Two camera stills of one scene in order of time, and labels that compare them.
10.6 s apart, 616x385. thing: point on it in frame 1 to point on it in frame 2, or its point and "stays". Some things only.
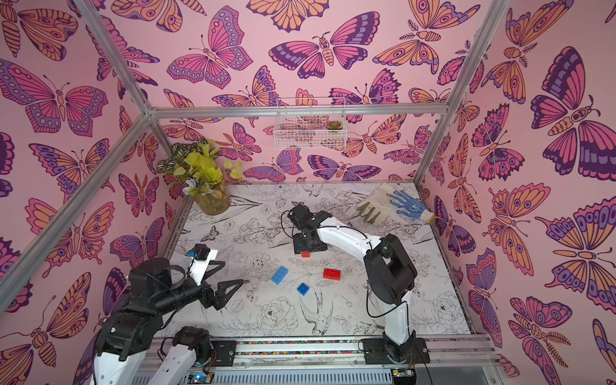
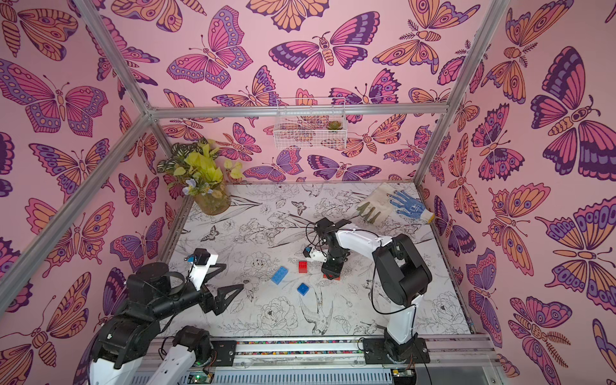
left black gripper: (219, 298) stays
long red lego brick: (332, 274) stays
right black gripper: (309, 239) to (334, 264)
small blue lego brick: (302, 289) stays
